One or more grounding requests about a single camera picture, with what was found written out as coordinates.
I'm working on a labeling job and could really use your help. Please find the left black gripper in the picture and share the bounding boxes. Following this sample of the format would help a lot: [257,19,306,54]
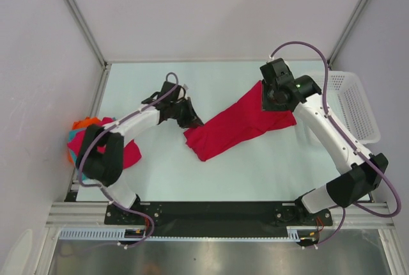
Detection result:
[170,97,204,129]

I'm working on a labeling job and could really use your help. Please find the red t shirt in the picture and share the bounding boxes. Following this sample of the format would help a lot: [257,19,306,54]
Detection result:
[184,81,297,162]
[66,116,143,182]

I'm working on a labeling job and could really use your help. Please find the white perforated plastic basket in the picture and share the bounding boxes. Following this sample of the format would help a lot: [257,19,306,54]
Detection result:
[327,70,381,145]

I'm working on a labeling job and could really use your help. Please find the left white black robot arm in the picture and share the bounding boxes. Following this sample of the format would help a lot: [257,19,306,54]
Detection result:
[75,81,204,224]

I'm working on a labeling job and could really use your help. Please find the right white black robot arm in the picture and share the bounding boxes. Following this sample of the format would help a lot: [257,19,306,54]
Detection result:
[260,58,389,224]

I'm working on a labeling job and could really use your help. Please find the folded red t shirt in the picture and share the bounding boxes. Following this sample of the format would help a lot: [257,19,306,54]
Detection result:
[66,116,143,182]

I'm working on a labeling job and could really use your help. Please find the orange t shirt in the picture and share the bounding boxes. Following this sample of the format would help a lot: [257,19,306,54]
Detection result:
[72,116,101,130]

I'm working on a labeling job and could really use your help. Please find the teal t shirt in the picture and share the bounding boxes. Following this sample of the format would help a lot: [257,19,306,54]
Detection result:
[67,128,86,168]

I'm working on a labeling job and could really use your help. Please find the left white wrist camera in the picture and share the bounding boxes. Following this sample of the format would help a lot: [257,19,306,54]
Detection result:
[179,84,189,98]

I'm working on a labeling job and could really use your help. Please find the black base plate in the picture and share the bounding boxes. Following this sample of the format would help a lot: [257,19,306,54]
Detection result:
[104,201,333,238]

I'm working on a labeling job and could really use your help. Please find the right slotted cable duct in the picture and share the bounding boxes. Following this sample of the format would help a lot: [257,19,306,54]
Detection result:
[287,226,320,243]

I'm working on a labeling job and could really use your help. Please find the slotted cable duct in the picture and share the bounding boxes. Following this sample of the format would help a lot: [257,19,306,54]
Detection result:
[59,228,146,241]
[287,226,320,243]

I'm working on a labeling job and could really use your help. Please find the left slotted cable duct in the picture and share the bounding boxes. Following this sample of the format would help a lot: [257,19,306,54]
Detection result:
[59,228,146,241]

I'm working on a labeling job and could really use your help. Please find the aluminium frame rail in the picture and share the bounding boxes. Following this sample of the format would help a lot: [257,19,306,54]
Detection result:
[45,202,107,228]

